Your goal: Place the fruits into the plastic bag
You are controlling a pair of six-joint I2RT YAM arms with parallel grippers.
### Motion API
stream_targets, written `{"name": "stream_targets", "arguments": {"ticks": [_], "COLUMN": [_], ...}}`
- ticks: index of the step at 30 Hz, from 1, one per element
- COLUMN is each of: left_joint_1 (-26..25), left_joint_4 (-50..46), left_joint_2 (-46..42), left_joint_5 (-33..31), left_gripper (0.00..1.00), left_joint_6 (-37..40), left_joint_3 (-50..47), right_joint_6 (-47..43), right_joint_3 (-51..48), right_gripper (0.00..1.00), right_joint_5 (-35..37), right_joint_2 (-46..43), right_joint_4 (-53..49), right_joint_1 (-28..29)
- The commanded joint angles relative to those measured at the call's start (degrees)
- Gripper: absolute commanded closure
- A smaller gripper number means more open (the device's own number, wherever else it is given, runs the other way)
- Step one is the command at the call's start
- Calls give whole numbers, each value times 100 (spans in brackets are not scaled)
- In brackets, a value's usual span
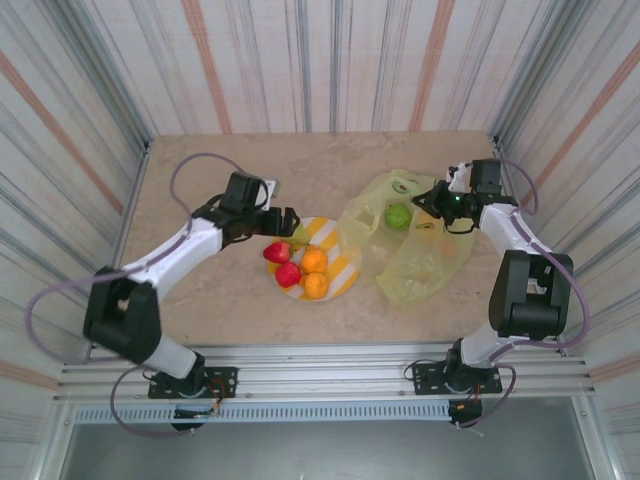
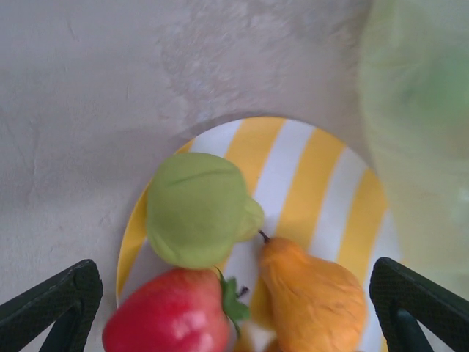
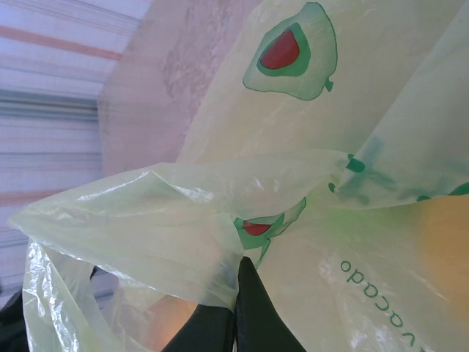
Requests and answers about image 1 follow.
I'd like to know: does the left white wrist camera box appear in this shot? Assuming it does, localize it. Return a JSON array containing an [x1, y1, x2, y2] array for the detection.
[[259, 177, 280, 212]]

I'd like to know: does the orange mandarin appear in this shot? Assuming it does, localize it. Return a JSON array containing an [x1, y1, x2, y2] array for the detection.
[[302, 271, 330, 300]]

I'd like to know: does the metal side rail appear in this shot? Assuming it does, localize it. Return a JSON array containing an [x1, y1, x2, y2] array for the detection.
[[488, 132, 537, 211], [112, 138, 154, 266]]

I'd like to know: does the orange pear with stem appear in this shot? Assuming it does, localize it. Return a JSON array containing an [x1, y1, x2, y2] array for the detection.
[[301, 244, 330, 274]]

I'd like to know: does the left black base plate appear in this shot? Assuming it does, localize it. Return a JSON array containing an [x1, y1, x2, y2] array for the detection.
[[147, 366, 239, 400]]

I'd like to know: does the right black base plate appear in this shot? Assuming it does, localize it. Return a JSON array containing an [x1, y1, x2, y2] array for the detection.
[[412, 360, 503, 397]]

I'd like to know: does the yellow avocado print plastic bag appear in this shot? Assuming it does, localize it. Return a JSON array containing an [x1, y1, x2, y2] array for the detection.
[[337, 168, 477, 311]]

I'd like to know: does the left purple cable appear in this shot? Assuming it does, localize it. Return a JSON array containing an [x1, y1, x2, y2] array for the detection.
[[24, 152, 262, 441]]

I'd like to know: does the perforated grey cable tray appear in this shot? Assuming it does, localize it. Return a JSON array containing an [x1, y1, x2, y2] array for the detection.
[[72, 401, 452, 425]]

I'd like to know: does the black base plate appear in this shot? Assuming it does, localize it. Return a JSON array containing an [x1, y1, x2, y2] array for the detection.
[[412, 360, 503, 397], [147, 366, 239, 400]]

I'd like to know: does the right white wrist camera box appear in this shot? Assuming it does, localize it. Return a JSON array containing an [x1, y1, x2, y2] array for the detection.
[[446, 160, 474, 194]]

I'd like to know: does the yellow white striped plate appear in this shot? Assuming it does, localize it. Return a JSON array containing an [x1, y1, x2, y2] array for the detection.
[[266, 215, 362, 302]]

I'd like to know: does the green apple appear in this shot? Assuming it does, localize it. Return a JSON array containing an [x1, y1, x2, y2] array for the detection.
[[384, 202, 414, 232]]

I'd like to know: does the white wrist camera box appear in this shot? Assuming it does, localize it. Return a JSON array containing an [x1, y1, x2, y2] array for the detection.
[[446, 160, 474, 194], [259, 177, 280, 212]]

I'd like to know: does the red strawberry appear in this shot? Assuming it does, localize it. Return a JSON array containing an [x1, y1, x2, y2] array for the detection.
[[263, 240, 295, 265], [274, 261, 303, 289]]

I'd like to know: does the aluminium mounting rail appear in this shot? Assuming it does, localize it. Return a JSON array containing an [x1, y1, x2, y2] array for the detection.
[[52, 341, 599, 407]]

